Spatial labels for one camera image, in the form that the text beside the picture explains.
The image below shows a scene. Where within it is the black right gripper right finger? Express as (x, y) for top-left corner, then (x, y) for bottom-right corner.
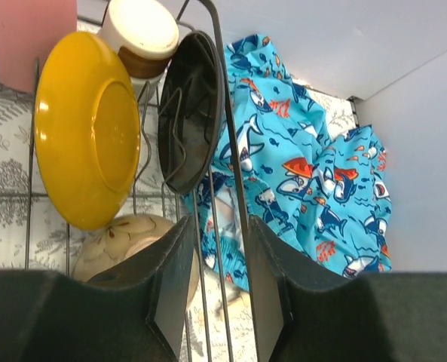
(247, 216), (447, 361)

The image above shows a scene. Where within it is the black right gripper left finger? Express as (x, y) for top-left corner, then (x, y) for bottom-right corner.
(0, 216), (194, 361)

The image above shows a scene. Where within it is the beige ceramic bowl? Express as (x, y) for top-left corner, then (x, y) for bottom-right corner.
(72, 213), (201, 306)

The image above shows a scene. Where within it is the black wire dish rack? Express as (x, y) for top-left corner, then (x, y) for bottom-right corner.
(0, 0), (273, 362)

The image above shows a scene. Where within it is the yellow patterned plate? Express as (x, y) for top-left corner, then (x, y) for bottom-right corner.
(34, 32), (141, 230)

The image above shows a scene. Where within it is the black bowl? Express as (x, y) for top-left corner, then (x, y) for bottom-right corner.
(158, 30), (224, 195)

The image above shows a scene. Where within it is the steel cup brown band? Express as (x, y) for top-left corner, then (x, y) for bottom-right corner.
(98, 0), (179, 94)

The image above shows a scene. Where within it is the pink plastic cup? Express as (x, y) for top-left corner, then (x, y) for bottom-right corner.
(0, 0), (78, 93)

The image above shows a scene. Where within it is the blue fish print cloth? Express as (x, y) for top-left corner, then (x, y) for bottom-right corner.
(183, 33), (393, 291)

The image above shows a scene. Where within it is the floral patterned table mat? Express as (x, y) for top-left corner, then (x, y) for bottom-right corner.
(0, 87), (93, 272)

